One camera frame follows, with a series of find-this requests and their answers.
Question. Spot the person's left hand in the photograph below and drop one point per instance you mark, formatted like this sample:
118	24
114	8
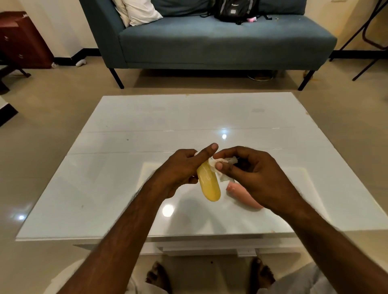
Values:
174	172

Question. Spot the person's right hand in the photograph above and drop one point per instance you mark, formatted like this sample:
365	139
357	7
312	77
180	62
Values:
263	181

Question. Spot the person's right thumb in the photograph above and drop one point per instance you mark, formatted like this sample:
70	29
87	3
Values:
227	172

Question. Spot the person's left thumb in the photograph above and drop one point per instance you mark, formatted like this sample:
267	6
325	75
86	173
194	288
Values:
203	157

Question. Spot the white torn plastic wrapper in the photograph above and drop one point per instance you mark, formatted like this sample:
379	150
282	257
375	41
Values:
230	160

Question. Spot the yellow ice pop tube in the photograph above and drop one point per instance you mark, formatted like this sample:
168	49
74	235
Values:
209	184

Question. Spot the person's right forearm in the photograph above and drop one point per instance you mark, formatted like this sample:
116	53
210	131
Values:
333	251

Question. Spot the person's left forearm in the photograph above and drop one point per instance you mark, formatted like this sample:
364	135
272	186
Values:
121	242

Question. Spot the pink ice pop tube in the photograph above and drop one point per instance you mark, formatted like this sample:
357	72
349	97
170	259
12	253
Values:
242	193

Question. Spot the brown sandal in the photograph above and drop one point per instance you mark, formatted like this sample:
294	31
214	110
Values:
260	75

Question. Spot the person's right foot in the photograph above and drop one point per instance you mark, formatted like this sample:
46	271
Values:
261	276

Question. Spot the person's foot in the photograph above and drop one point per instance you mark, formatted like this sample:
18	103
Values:
261	276
158	278

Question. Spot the blue-grey fabric sofa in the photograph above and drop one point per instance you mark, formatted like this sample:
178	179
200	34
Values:
212	42

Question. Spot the person's left foot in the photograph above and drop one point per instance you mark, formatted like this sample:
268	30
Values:
158	278

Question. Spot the person's right leg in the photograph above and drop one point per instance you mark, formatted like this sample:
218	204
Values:
300	281

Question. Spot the person's leg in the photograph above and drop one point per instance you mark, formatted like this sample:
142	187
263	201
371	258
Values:
300	281
69	277

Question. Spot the small pink object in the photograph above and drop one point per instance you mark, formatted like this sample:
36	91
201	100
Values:
252	19

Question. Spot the black backpack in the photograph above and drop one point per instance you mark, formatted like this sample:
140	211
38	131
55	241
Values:
233	10

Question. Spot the dark blue back cushion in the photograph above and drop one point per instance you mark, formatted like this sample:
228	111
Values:
282	6
182	6

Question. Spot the small white crumpled cloth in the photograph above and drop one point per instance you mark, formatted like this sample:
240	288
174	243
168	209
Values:
81	62

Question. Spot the white pillow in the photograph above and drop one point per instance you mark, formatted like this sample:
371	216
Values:
142	12

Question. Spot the cream pillow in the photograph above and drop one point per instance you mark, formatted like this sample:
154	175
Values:
119	10

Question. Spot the person's left leg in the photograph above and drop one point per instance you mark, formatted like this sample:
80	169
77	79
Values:
69	277

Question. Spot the black metal folding stand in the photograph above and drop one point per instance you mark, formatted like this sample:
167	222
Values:
368	36

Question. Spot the black chair base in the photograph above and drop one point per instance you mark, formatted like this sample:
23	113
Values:
21	72

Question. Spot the red-brown wooden cabinet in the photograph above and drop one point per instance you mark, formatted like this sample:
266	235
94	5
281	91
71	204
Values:
24	39

